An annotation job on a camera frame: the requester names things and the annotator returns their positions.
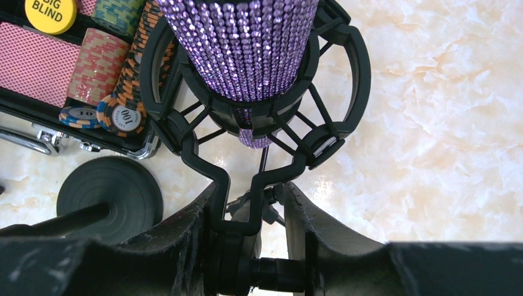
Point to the green poker chip stack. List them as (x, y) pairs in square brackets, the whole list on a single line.
[(119, 16)]

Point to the black poker chip case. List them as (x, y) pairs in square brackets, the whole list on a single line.
[(76, 119)]

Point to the pink playing card deck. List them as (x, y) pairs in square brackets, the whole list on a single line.
[(35, 65)]

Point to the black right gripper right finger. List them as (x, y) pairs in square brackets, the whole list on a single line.
[(341, 261)]

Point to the yellow big blind button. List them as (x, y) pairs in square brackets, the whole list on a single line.
[(52, 17)]

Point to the shock mount tripod stand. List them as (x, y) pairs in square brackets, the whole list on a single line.
[(297, 121)]

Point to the purple glitter microphone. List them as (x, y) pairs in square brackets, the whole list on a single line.
[(246, 51)]

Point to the orange black chip stack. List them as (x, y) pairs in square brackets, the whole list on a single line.
[(122, 112)]

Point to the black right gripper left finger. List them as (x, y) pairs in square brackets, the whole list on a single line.
[(165, 260)]

